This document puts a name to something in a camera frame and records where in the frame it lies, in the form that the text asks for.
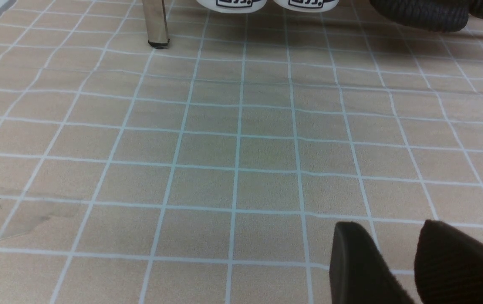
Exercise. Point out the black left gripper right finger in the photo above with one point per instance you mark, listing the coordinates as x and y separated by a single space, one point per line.
448 265

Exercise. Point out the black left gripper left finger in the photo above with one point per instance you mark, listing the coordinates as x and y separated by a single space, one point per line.
358 273

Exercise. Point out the steel shoe rack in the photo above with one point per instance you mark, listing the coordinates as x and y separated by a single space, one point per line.
156 23

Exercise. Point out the left black knit shoe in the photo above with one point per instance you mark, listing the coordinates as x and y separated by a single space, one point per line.
441 16

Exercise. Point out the right black canvas sneaker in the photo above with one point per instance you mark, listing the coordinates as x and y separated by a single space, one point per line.
311 6

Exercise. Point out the black canvas sneaker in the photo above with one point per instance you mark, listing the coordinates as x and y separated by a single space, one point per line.
311 6
233 6

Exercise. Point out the left black canvas sneaker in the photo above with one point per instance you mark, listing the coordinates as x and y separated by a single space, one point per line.
233 6

